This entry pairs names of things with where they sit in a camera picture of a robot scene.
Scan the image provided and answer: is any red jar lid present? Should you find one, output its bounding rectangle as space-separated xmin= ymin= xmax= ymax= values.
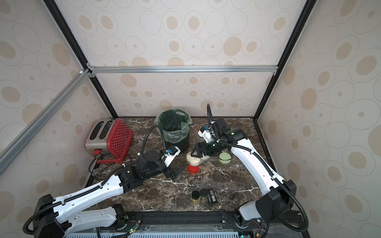
xmin=188 ymin=165 xmax=199 ymax=174

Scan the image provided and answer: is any beige lid jar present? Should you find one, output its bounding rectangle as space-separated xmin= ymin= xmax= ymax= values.
xmin=186 ymin=152 xmax=210 ymax=167

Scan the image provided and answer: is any light green jar lid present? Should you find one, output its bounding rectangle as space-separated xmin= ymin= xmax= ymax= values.
xmin=218 ymin=152 xmax=232 ymax=165

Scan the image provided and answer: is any clear oatmeal jar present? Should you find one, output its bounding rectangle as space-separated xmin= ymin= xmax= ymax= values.
xmin=196 ymin=135 xmax=205 ymax=143

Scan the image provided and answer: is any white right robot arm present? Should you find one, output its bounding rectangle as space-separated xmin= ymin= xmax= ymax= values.
xmin=190 ymin=105 xmax=309 ymax=233

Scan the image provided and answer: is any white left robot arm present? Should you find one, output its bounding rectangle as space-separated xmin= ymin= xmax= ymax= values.
xmin=22 ymin=145 xmax=181 ymax=238

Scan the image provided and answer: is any black trash bin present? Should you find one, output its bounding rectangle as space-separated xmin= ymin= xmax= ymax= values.
xmin=163 ymin=130 xmax=190 ymax=153

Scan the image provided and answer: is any yellow spice jar black lid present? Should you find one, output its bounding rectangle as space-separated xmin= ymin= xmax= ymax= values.
xmin=191 ymin=190 xmax=201 ymax=206

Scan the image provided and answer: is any dark spice jar black lid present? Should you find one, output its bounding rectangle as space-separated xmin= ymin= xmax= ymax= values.
xmin=199 ymin=188 xmax=208 ymax=203

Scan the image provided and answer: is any small black box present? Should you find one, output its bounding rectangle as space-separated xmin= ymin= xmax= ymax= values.
xmin=208 ymin=189 xmax=218 ymax=205

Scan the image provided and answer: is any red polka dot toaster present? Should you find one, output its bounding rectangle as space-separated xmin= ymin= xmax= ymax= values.
xmin=85 ymin=119 xmax=133 ymax=164

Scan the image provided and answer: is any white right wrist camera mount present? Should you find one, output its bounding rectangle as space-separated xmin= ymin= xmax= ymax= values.
xmin=198 ymin=126 xmax=216 ymax=143

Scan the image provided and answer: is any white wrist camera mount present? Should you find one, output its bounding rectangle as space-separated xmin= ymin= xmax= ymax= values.
xmin=163 ymin=145 xmax=181 ymax=167
xmin=198 ymin=126 xmax=216 ymax=143

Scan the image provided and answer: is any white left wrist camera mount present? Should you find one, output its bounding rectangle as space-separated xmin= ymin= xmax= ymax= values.
xmin=163 ymin=145 xmax=181 ymax=167

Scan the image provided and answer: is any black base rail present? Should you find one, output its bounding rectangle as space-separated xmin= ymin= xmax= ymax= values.
xmin=98 ymin=210 xmax=304 ymax=233

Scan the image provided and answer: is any aluminium frame rail back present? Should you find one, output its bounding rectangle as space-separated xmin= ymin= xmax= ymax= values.
xmin=89 ymin=65 xmax=278 ymax=73

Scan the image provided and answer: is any aluminium frame rail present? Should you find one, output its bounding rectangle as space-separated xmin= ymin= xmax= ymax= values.
xmin=1 ymin=69 xmax=90 ymax=174
xmin=89 ymin=65 xmax=278 ymax=73

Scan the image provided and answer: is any aluminium frame rail left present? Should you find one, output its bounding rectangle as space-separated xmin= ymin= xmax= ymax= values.
xmin=1 ymin=69 xmax=90 ymax=174

